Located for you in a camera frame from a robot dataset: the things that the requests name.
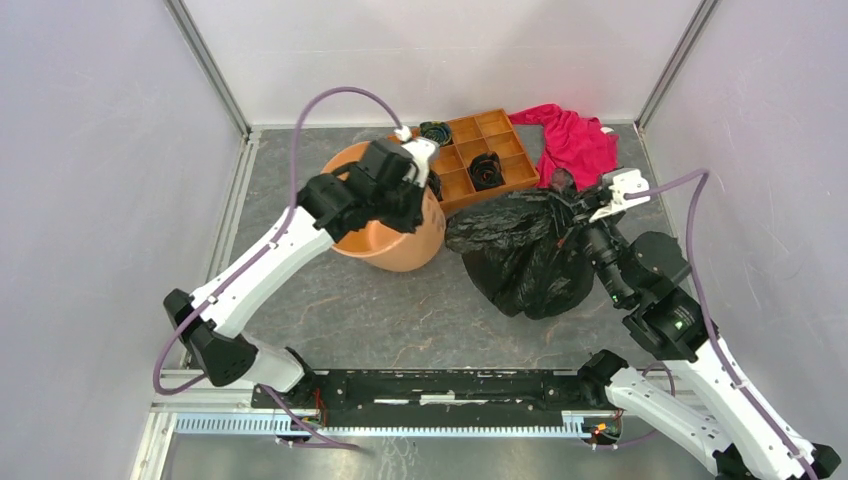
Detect rolled bag with yellow-green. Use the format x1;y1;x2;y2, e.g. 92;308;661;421
419;121;453;147

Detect black trash bag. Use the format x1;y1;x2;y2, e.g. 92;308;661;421
445;168;594;320

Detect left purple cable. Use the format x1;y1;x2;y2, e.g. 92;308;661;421
152;86;405;452

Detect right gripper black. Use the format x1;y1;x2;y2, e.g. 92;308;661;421
548;189;632;304

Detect black rolled bag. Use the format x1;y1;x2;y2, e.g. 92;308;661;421
467;151;505;191
427;171;443;202

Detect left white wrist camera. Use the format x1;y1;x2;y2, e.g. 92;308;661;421
394;126;440;188

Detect aluminium rail frame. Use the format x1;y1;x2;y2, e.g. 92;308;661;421
135;368;753;480

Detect black rolled bag centre right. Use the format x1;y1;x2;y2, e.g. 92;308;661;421
467;151;505;191

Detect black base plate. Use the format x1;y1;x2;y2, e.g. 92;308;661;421
281;369;618;428

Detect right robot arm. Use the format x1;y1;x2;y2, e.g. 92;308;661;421
560;191;841;479

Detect black rolled bag front left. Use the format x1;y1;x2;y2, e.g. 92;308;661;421
427;171;443;202

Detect orange plastic trash bin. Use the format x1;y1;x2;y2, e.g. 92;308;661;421
298;141;445;272

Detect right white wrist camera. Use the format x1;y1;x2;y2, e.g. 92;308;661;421
589;168;651;223

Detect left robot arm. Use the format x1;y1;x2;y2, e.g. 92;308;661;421
163;137;439;408

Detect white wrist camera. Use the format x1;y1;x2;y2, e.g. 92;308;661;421
394;126;440;188
589;168;651;223

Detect orange compartment tray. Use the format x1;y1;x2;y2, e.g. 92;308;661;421
412;109;539;214

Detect red cloth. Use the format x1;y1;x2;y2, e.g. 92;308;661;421
508;103;618;191

